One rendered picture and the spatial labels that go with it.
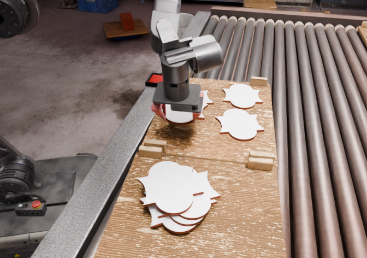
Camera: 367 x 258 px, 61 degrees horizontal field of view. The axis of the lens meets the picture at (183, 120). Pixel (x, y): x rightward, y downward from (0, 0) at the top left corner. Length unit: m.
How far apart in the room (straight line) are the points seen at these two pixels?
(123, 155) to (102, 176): 0.08
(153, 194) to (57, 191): 1.12
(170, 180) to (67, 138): 1.85
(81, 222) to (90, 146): 1.66
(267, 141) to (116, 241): 0.46
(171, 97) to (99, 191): 0.28
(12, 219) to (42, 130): 1.05
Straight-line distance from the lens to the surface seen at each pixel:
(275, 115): 1.01
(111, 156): 0.85
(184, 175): 0.69
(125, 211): 0.69
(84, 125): 2.57
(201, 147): 0.82
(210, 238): 0.65
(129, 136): 0.90
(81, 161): 1.88
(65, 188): 1.73
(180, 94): 0.68
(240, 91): 1.05
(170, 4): 0.70
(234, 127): 0.88
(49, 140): 2.50
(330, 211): 0.77
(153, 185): 0.67
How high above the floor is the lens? 1.47
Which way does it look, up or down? 36 degrees down
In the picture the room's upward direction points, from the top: straight up
